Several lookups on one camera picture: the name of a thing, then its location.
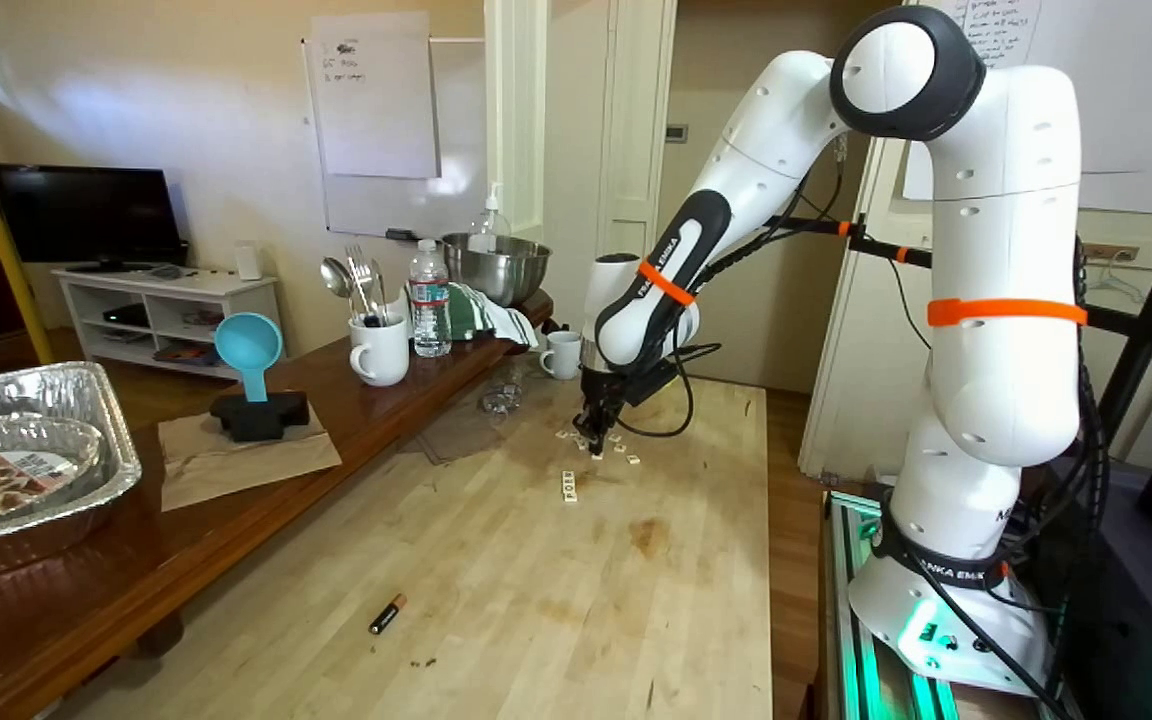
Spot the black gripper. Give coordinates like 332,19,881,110
572,372,632,458

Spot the whiteboard on wall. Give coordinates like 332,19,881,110
302,13,488,237

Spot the black television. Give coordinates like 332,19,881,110
0,162,189,262

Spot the black marker on table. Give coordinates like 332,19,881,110
369,596,405,634

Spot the white mug with utensils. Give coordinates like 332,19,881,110
348,316,409,389

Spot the white tv shelf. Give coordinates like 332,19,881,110
61,271,280,380

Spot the steel mixing bowl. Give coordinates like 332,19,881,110
442,231,548,302

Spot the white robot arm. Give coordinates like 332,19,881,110
576,2,1089,697

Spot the aluminium foil tray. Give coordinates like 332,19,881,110
0,361,141,540

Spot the striped green white towel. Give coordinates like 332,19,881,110
447,280,541,347

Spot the black cable loop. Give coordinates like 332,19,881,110
610,341,729,441

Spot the white mug on table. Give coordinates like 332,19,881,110
541,331,581,380

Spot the black funnel stand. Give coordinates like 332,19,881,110
212,391,309,445

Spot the brown paper sheet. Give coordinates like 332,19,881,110
157,413,339,510

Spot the plastic water bottle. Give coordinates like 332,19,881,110
409,240,451,356

